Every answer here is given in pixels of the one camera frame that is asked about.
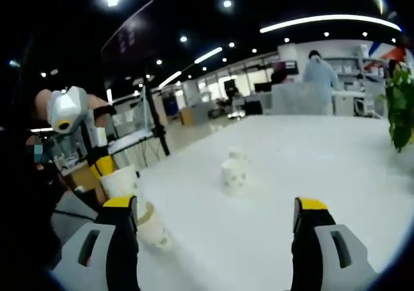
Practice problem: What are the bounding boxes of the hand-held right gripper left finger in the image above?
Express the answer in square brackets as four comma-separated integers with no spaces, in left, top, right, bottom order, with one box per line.
[51,194,140,291]

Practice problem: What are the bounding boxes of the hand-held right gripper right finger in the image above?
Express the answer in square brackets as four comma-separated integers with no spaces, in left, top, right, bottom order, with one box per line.
[290,196,378,291]

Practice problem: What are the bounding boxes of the person's left hand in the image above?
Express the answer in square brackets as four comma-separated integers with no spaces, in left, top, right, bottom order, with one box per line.
[87,95,117,129]

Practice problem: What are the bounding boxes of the brown wooden cabinet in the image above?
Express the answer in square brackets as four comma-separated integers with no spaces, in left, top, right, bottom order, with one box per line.
[66,164,107,204]

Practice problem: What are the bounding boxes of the person's grey trousers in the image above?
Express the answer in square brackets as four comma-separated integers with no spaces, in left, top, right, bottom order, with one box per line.
[51,192,104,259]

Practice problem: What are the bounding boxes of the white table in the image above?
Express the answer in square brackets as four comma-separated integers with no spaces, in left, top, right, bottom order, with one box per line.
[135,114,414,291]

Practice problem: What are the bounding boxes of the black tripod stand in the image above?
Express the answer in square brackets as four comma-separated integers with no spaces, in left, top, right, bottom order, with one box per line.
[142,76,171,157]

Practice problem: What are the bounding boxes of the dark hanging sign panel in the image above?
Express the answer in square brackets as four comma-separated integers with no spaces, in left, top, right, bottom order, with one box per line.
[100,0,155,62]

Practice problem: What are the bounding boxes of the brown cardboard box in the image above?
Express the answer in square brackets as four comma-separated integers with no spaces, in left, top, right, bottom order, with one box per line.
[179,106,195,126]

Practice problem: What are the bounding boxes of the frosted desk partition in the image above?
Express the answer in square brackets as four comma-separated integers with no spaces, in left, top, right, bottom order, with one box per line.
[271,82,334,116]

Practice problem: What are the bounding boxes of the green potted plant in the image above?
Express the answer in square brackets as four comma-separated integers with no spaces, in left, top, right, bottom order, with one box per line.
[384,66,414,153]

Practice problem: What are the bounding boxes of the dark display screen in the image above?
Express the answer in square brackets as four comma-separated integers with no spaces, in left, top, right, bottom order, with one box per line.
[273,59,298,75]

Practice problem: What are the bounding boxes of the white storage shelf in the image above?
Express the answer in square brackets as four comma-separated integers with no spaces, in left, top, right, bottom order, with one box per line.
[326,56,386,88]

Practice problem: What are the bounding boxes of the curved ceiling light strip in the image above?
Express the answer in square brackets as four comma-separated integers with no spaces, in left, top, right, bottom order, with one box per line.
[259,14,402,34]

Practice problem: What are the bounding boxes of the red blue wall banner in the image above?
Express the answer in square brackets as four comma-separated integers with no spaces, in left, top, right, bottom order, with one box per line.
[365,41,405,69]

